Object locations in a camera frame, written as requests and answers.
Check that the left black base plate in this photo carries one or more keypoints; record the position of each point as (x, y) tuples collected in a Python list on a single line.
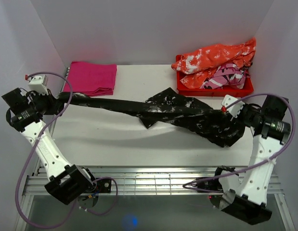
[(103, 186)]

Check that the orange white tie-dye trousers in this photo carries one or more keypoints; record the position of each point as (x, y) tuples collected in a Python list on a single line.
[(199, 65)]

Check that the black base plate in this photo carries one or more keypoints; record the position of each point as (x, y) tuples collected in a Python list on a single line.
[(103, 186), (208, 185)]

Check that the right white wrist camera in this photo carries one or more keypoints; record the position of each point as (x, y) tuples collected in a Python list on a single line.
[(232, 105)]

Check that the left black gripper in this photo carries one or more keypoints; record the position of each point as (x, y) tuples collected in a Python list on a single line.
[(53, 103)]

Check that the aluminium rail frame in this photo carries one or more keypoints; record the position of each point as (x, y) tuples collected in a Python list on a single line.
[(144, 181)]

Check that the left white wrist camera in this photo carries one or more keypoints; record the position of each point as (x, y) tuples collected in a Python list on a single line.
[(38, 84)]

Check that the red plastic bin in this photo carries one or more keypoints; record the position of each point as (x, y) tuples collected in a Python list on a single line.
[(246, 90)]

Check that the black white tie-dye trousers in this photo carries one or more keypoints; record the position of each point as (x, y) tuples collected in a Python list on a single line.
[(169, 107)]

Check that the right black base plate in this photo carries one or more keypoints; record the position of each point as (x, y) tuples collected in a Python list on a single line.
[(208, 185)]

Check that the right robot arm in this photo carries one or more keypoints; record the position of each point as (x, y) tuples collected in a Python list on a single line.
[(246, 199)]

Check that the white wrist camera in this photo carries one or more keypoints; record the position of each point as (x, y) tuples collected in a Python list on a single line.
[(38, 84), (232, 105)]

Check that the pink camouflage trousers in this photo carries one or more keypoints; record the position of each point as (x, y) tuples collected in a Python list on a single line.
[(228, 74)]

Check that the folded magenta trousers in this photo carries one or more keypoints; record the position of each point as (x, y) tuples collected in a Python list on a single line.
[(92, 79)]

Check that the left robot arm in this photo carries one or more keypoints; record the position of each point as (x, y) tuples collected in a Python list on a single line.
[(66, 181)]

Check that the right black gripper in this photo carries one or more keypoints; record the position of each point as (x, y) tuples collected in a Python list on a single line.
[(247, 106)]

